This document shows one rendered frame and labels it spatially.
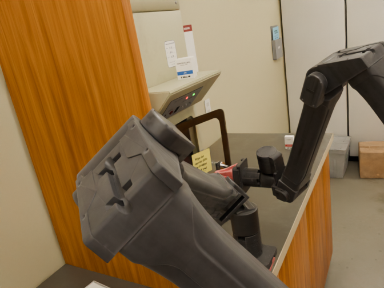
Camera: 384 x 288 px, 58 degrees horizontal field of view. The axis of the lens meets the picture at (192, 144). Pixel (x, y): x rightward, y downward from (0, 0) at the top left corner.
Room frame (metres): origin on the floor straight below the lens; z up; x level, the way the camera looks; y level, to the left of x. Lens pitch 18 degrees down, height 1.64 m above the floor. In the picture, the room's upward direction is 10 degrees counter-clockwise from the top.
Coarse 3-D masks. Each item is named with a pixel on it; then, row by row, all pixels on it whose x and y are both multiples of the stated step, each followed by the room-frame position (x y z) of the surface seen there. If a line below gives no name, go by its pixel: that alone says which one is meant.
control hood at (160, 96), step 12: (204, 72) 1.12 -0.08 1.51; (216, 72) 1.09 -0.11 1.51; (168, 84) 0.98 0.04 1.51; (180, 84) 0.94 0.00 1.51; (192, 84) 0.95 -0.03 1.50; (204, 84) 1.05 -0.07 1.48; (156, 96) 0.87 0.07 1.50; (168, 96) 0.86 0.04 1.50; (180, 96) 0.93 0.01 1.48; (204, 96) 1.16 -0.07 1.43; (156, 108) 0.88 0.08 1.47
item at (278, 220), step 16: (240, 144) 2.00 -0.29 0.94; (256, 144) 1.95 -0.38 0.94; (272, 144) 1.90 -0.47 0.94; (240, 160) 1.74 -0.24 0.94; (256, 160) 1.70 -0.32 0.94; (320, 160) 1.56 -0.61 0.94; (256, 192) 1.34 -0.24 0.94; (272, 192) 1.32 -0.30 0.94; (304, 192) 1.27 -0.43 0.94; (272, 208) 1.19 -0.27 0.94; (288, 208) 1.17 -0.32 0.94; (304, 208) 1.20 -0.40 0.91; (224, 224) 1.13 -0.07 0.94; (272, 224) 1.08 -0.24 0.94; (288, 224) 1.06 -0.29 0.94; (272, 240) 0.98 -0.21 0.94; (288, 240) 0.98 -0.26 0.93; (64, 272) 1.00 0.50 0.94; (80, 272) 0.99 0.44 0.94; (96, 272) 0.97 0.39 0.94; (272, 272) 0.83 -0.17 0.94
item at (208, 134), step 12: (192, 120) 1.01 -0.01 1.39; (204, 120) 1.04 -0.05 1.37; (216, 120) 1.08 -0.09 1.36; (192, 132) 1.01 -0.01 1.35; (204, 132) 1.04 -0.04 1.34; (216, 132) 1.07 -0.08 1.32; (204, 144) 1.03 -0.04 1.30; (216, 144) 1.07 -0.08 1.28; (228, 144) 1.10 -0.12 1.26; (216, 156) 1.06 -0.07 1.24; (228, 156) 1.09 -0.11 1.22; (216, 168) 1.06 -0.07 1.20
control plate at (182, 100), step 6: (198, 90) 1.04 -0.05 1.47; (186, 96) 0.98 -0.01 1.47; (192, 96) 1.03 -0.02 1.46; (174, 102) 0.92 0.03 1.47; (180, 102) 0.97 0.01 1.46; (186, 102) 1.02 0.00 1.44; (168, 108) 0.91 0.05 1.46; (174, 108) 0.96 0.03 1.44; (180, 108) 1.01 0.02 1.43; (162, 114) 0.91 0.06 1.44; (168, 114) 0.95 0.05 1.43
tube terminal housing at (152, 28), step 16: (144, 16) 1.01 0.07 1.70; (160, 16) 1.08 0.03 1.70; (176, 16) 1.16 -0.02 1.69; (144, 32) 1.00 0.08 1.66; (160, 32) 1.07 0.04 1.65; (176, 32) 1.14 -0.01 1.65; (144, 48) 0.99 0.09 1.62; (160, 48) 1.05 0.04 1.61; (176, 48) 1.13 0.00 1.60; (144, 64) 0.98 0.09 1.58; (160, 64) 1.04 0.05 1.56; (160, 80) 1.03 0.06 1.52; (192, 112) 1.16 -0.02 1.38
